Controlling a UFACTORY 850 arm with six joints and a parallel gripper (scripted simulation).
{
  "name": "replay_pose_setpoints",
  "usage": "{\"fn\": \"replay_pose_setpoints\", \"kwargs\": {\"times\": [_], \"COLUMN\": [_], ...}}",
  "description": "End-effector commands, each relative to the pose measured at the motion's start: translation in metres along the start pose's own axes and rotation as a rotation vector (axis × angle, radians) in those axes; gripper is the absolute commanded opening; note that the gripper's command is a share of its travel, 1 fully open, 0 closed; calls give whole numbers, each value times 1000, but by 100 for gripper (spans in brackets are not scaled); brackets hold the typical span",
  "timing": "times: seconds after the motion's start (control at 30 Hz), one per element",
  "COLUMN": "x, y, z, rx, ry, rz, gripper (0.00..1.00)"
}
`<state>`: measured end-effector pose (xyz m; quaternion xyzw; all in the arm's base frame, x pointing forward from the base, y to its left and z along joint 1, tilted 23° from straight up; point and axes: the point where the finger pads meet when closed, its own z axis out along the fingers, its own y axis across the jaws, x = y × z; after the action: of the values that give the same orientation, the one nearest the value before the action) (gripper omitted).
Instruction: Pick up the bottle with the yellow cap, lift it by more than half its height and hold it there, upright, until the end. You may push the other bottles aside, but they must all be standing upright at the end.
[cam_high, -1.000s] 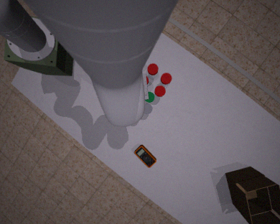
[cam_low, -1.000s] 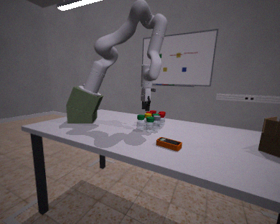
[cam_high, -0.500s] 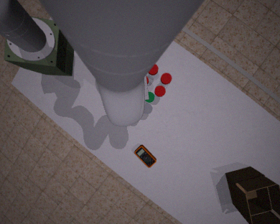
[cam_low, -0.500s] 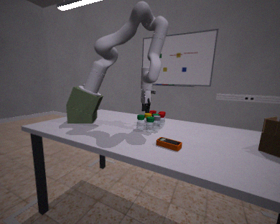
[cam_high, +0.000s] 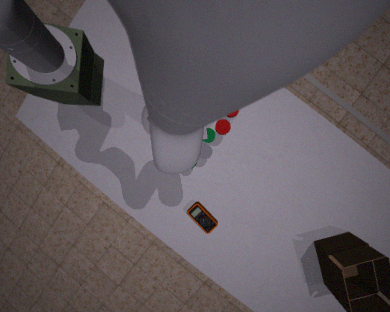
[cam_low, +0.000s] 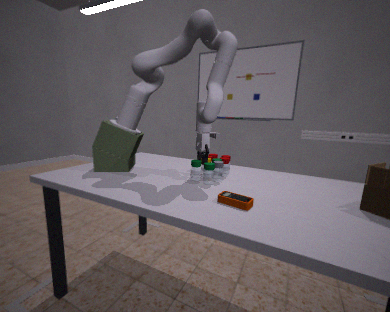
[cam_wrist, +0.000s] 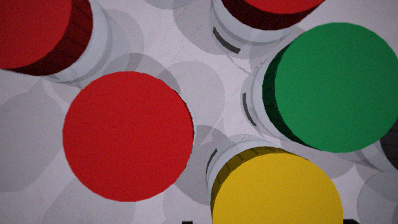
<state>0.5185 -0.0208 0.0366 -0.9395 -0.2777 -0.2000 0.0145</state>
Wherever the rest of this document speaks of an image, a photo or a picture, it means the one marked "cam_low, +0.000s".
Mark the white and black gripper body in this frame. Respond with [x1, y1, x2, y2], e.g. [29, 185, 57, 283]
[196, 132, 210, 152]

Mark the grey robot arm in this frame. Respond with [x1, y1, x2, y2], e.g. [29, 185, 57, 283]
[109, 9, 238, 139]

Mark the brown cardboard box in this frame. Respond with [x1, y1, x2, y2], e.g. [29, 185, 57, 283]
[360, 162, 390, 220]

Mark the orange digital multimeter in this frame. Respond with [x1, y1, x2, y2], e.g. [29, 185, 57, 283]
[218, 191, 254, 211]

